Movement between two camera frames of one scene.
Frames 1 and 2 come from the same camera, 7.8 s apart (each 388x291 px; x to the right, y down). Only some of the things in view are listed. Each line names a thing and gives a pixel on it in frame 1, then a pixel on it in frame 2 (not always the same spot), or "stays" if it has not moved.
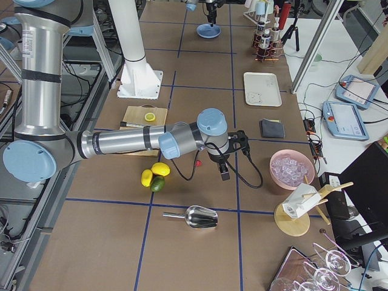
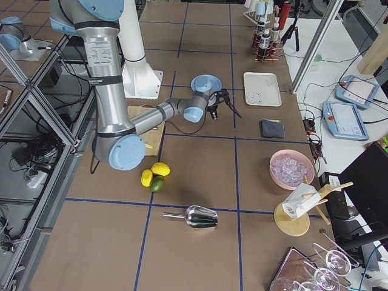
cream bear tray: (262, 89) stays
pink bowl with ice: (290, 168) stays
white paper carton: (302, 198) stays
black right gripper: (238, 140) to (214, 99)
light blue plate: (206, 31) to (206, 82)
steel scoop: (197, 216) stays
